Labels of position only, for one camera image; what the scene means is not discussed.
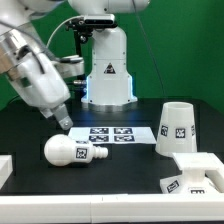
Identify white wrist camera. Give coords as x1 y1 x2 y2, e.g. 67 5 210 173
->
52 55 84 78

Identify black base cables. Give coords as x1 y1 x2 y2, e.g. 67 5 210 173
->
68 79 88 94

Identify white lamp shade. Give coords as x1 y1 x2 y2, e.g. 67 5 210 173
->
155 102 197 157

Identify paper sheet with markers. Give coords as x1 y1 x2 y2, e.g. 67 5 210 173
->
68 127 156 144

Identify white left corner bracket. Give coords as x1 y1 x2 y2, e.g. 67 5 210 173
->
0 155 13 189

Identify white front rail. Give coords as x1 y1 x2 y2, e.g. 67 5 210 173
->
0 194 224 224

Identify black camera on stand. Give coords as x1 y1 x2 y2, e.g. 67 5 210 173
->
65 13 118 100

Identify white lamp bulb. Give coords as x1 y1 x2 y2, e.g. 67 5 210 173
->
44 134 108 166

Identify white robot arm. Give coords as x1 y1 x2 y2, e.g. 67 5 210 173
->
0 0 150 130

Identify white lamp base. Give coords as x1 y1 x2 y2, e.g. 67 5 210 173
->
160 152 224 195

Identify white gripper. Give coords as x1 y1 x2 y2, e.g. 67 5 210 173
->
8 53 73 130

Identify grey camera cable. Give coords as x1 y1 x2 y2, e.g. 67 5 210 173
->
44 15 84 61

